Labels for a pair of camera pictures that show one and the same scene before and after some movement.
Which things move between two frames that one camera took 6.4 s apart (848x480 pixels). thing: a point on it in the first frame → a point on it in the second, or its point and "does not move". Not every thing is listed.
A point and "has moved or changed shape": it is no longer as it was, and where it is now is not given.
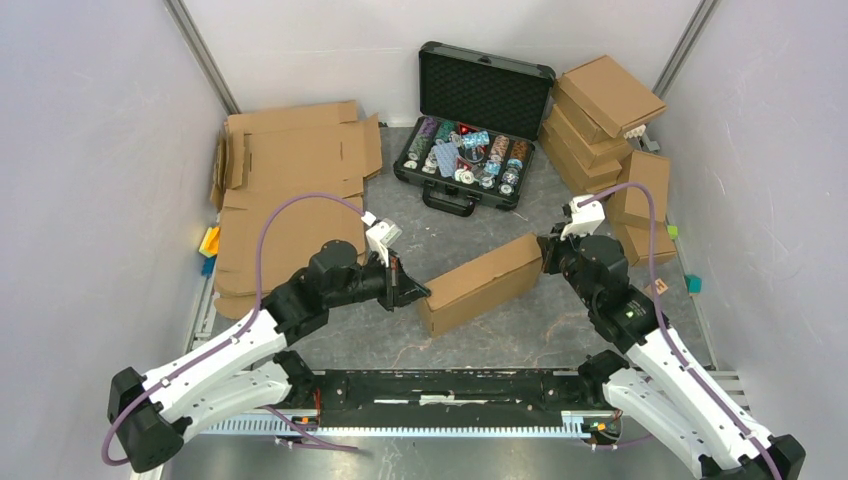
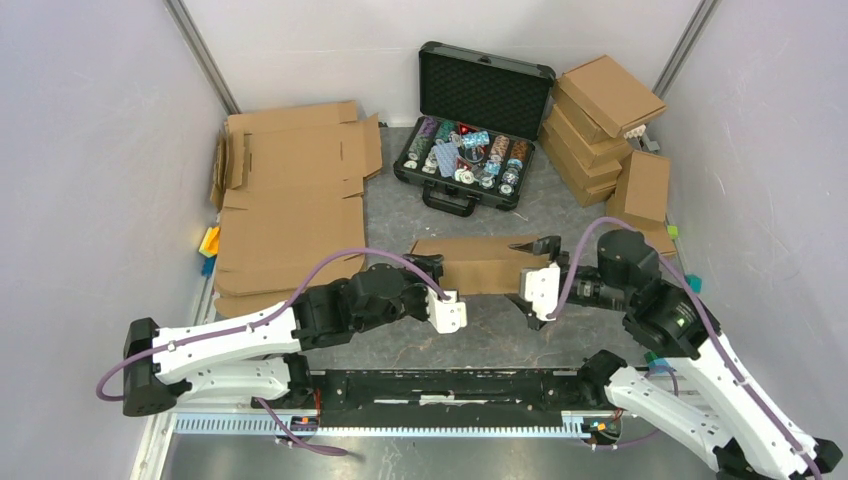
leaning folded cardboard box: [652, 170] does not move
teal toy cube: [693, 283] does not move
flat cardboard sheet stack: [266, 158] does not move
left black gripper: [400, 288] → [422, 286]
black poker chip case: [475, 137] does not move
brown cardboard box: [469, 291] has moved or changed shape
